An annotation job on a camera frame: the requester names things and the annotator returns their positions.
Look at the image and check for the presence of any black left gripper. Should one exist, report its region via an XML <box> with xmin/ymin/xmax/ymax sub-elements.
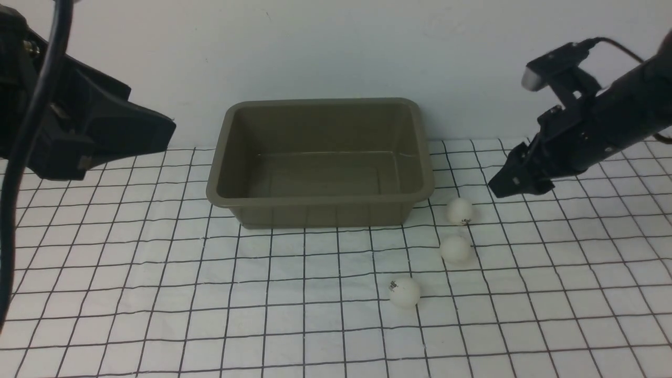
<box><xmin>1</xmin><ymin>6</ymin><xmax>176</xmax><ymax>181</ymax></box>

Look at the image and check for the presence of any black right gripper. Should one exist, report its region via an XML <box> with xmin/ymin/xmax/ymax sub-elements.
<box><xmin>488</xmin><ymin>97</ymin><xmax>620</xmax><ymax>198</ymax></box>

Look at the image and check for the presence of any white ping-pong ball red logo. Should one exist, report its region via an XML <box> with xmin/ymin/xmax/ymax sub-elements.
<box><xmin>445</xmin><ymin>197</ymin><xmax>475</xmax><ymax>226</ymax></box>

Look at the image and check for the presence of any plain white ping-pong ball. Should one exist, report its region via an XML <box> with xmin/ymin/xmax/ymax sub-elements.
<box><xmin>439</xmin><ymin>234</ymin><xmax>473</xmax><ymax>264</ymax></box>

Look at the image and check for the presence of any white ping-pong ball dark logo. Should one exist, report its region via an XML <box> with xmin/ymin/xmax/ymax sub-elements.
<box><xmin>388</xmin><ymin>277</ymin><xmax>422</xmax><ymax>308</ymax></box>

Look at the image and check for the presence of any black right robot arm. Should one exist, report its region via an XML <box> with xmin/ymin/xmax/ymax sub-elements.
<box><xmin>488</xmin><ymin>37</ymin><xmax>671</xmax><ymax>198</ymax></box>

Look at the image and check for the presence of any white grid-pattern tablecloth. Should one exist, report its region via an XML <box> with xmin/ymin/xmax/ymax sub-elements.
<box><xmin>2</xmin><ymin>140</ymin><xmax>671</xmax><ymax>377</ymax></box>

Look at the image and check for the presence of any olive plastic storage bin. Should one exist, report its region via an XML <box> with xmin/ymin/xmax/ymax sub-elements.
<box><xmin>206</xmin><ymin>98</ymin><xmax>435</xmax><ymax>229</ymax></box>

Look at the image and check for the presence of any black wrist camera on right gripper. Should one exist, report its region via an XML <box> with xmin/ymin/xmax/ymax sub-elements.
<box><xmin>521</xmin><ymin>38</ymin><xmax>602</xmax><ymax>108</ymax></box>

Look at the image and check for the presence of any black cable near left gripper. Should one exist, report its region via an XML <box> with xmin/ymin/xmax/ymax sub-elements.
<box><xmin>0</xmin><ymin>0</ymin><xmax>74</xmax><ymax>334</ymax></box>

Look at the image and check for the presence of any black camera cable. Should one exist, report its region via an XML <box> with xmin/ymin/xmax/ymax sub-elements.
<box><xmin>588</xmin><ymin>37</ymin><xmax>649</xmax><ymax>65</ymax></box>

